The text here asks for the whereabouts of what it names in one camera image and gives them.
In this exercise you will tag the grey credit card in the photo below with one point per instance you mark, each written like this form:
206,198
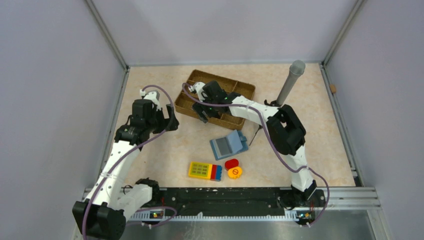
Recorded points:
223,147

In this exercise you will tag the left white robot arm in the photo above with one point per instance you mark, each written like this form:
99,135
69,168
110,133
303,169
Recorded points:
104,213

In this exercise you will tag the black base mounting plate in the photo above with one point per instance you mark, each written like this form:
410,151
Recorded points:
233,201

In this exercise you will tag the yellow window toy block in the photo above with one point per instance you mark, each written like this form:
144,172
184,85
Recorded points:
200,170

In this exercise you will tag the blue toy block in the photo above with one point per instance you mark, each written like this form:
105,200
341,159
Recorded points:
218,173

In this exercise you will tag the grey microphone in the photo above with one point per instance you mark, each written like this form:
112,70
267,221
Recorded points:
296,70

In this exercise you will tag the red rounded toy block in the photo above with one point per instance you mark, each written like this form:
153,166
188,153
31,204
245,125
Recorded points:
232,163

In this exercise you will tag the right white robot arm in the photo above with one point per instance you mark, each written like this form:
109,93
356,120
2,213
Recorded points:
281,125

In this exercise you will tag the black tripod mic stand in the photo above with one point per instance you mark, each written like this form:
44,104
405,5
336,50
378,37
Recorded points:
273,103

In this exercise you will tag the blue leather card holder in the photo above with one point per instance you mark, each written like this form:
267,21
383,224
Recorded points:
237,141

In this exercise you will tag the yellow round toy block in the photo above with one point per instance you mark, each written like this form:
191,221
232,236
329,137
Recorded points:
235,172

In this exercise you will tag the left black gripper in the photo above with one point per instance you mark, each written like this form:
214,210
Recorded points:
164,120

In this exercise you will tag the small brown wall object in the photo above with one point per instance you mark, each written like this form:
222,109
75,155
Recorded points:
332,88

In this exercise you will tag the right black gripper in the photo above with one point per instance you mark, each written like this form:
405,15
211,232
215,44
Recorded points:
199,108

